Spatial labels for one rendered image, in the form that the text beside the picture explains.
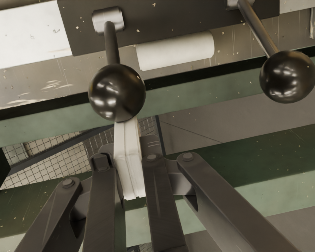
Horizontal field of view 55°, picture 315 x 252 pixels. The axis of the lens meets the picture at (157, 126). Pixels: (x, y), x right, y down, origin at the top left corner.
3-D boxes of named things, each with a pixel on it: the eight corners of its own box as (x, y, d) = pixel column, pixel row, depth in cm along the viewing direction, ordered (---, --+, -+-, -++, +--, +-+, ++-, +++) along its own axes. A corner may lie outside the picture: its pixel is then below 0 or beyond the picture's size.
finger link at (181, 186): (145, 182, 15) (203, 169, 15) (138, 136, 20) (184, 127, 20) (150, 205, 16) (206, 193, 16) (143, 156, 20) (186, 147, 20)
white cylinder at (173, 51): (139, 68, 34) (208, 54, 35) (141, 75, 32) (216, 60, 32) (134, 41, 33) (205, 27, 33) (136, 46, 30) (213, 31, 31)
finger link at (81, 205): (123, 211, 16) (66, 224, 16) (122, 161, 20) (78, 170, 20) (117, 188, 15) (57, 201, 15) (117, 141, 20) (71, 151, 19)
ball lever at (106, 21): (131, 30, 29) (154, 127, 20) (93, 38, 29) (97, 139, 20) (124, -9, 27) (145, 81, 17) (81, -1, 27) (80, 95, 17)
